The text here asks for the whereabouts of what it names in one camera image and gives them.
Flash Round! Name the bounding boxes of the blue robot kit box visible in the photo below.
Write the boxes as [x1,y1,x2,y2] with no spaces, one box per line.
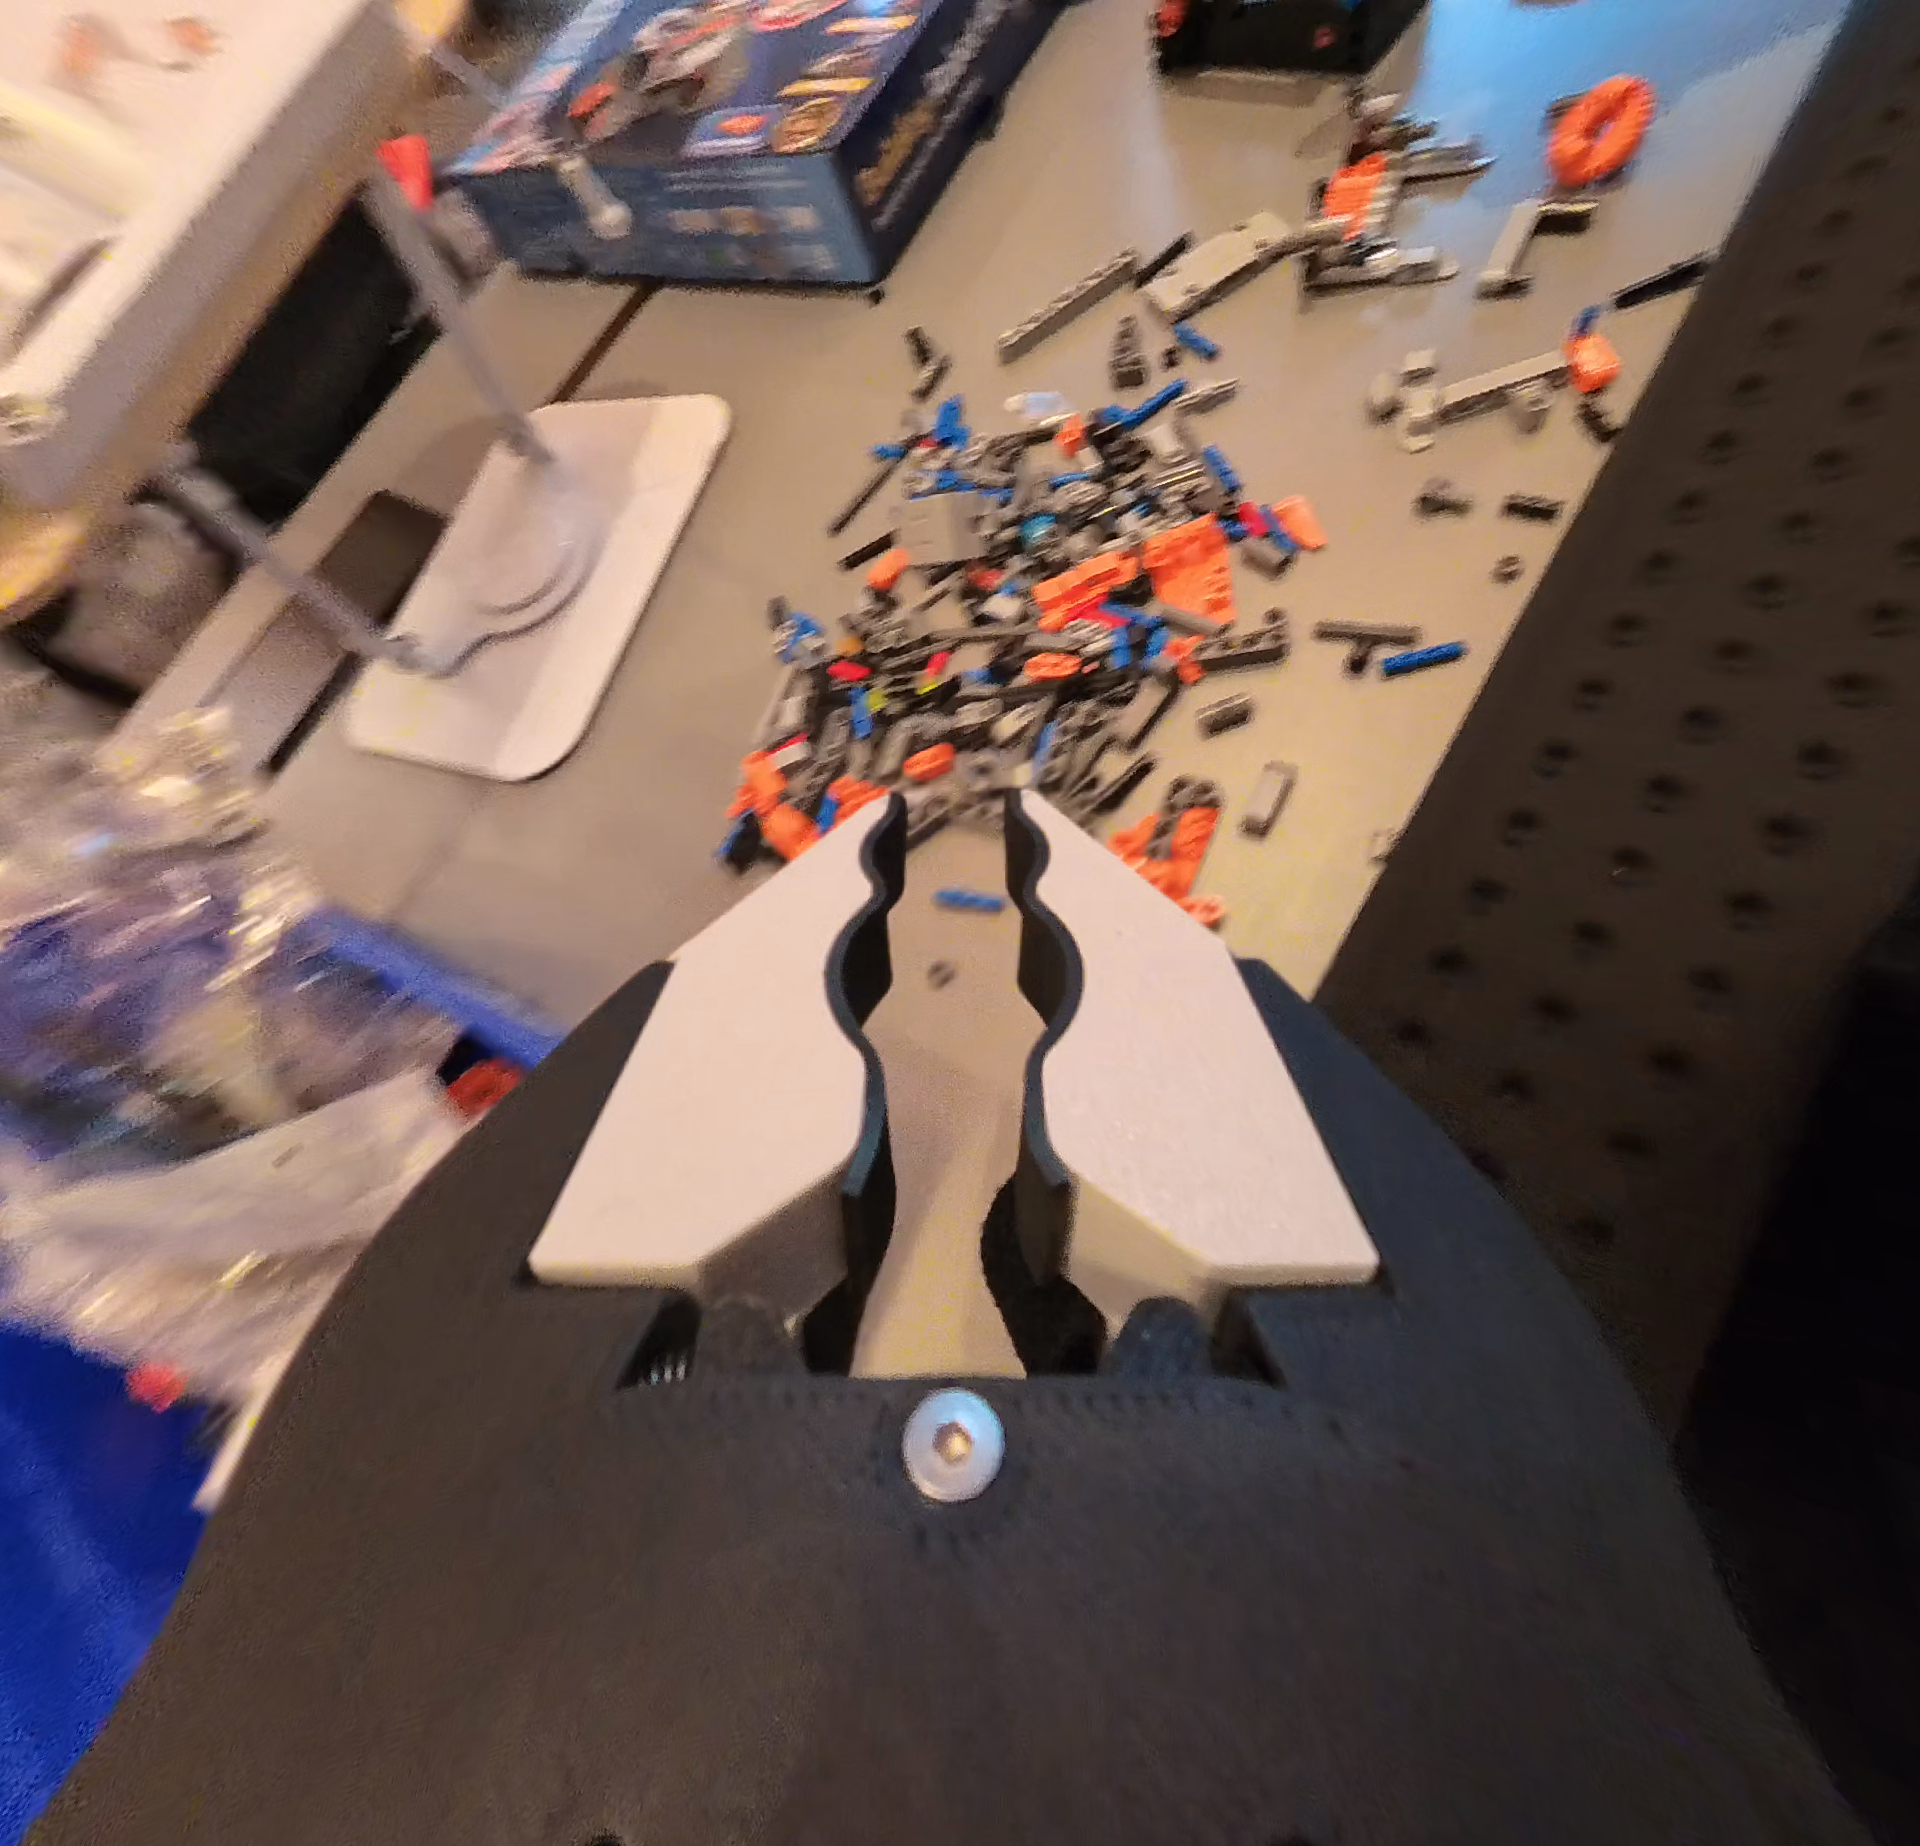
[447,0,1075,292]

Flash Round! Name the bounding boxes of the grey crank beam black pins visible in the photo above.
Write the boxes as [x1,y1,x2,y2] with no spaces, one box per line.
[1475,196,1600,300]

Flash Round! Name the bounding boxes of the grey rectangular panel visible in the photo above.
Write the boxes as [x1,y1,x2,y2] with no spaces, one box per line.
[1145,211,1293,322]

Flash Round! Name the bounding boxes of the orange grey tread assembly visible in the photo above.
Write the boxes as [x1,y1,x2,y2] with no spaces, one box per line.
[1295,91,1497,299]

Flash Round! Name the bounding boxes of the orange gear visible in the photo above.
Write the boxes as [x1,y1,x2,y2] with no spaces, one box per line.
[1545,73,1661,194]

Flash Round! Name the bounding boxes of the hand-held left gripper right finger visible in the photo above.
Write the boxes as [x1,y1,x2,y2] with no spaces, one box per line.
[990,790,1382,1381]

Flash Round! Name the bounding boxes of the clear plastic parts bag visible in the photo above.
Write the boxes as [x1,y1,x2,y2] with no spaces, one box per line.
[0,706,503,1442]

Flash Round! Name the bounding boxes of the partly built robot model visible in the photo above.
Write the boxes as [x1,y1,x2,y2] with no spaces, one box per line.
[1152,0,1441,77]

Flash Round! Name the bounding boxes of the pile of building pieces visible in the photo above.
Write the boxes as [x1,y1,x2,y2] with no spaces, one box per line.
[719,375,1336,925]

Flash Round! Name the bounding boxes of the blue plastic bin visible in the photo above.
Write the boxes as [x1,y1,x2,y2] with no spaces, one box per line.
[0,900,558,1846]

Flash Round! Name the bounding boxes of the white stand base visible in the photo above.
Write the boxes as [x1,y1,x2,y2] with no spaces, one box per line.
[0,0,734,786]

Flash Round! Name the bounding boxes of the black dimpled pad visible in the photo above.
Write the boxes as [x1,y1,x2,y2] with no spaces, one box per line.
[1317,0,1920,1442]

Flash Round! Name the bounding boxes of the grey beam assembly orange end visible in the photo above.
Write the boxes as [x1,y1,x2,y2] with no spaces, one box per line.
[1365,309,1625,456]

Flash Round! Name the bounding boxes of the long grey holed beam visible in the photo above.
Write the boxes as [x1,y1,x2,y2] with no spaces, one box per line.
[995,248,1141,366]

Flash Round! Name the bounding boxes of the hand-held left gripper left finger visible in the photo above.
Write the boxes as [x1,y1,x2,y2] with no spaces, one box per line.
[525,790,911,1381]

